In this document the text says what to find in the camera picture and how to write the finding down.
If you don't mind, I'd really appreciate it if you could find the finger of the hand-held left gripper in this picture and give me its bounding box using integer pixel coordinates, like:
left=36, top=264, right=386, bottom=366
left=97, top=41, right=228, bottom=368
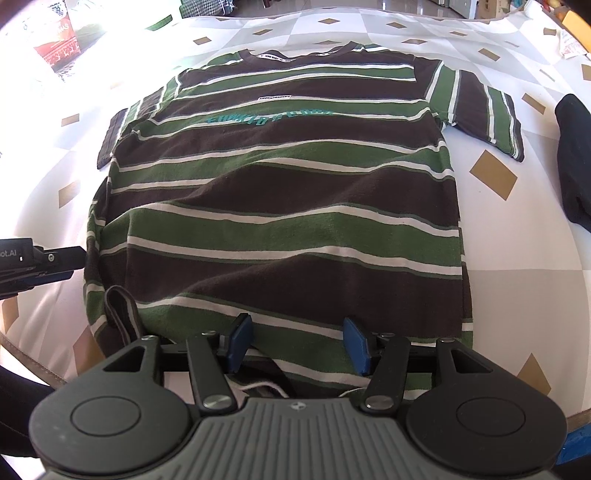
left=36, top=246, right=88, bottom=283

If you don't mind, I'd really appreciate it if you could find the paper receipt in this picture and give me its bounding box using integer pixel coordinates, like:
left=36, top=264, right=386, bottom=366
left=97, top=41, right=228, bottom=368
left=555, top=30, right=585, bottom=62

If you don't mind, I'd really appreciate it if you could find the yellow board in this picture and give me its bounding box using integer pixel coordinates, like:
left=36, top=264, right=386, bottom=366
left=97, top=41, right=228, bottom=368
left=555, top=7, right=588, bottom=36

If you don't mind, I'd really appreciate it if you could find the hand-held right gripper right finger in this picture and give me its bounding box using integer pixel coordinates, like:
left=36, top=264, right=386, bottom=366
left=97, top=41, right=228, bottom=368
left=342, top=318, right=490, bottom=413

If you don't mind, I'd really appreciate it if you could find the dark strap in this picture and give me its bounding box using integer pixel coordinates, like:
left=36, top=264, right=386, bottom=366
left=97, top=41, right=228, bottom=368
left=105, top=285, right=149, bottom=347

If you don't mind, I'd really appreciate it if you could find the red printed gift bag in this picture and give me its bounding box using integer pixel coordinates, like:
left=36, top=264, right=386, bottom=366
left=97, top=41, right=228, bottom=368
left=34, top=0, right=82, bottom=71

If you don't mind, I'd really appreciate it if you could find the black folded garment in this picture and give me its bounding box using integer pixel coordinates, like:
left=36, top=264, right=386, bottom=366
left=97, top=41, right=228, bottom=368
left=554, top=93, right=591, bottom=227

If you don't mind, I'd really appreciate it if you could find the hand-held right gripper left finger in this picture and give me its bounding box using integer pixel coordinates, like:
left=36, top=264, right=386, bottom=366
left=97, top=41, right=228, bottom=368
left=104, top=314, right=254, bottom=414

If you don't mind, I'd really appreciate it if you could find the green brown striped t-shirt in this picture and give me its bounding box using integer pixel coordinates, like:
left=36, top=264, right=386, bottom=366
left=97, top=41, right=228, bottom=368
left=82, top=41, right=527, bottom=398

